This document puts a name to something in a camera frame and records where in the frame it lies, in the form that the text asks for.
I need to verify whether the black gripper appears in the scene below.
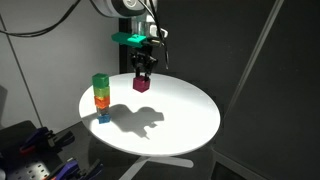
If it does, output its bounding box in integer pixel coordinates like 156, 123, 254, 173
129, 45, 158, 80

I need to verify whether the pink building block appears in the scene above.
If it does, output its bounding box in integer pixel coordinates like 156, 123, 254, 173
132, 75, 151, 94

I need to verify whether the green building block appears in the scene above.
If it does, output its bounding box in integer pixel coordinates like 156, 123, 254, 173
91, 72, 111, 89

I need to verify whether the lime building block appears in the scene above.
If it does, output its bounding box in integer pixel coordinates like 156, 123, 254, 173
92, 85, 111, 99

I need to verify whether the orange building block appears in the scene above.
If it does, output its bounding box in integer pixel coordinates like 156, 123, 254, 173
93, 95, 111, 110

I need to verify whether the grey building block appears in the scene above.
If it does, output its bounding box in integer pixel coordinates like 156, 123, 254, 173
96, 106, 111, 116

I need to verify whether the blue building block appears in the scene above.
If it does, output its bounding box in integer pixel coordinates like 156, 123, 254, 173
97, 112, 111, 125

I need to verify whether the white table base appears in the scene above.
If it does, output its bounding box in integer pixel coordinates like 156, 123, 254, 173
117, 154, 195, 180

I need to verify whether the purple orange spring clamp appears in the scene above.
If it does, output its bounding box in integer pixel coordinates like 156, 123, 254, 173
49, 157, 105, 180
18, 126, 76, 155

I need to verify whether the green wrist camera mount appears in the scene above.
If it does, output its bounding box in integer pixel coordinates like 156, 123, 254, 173
111, 31, 148, 47

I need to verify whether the black cable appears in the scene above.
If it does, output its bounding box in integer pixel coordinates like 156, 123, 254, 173
0, 0, 170, 71

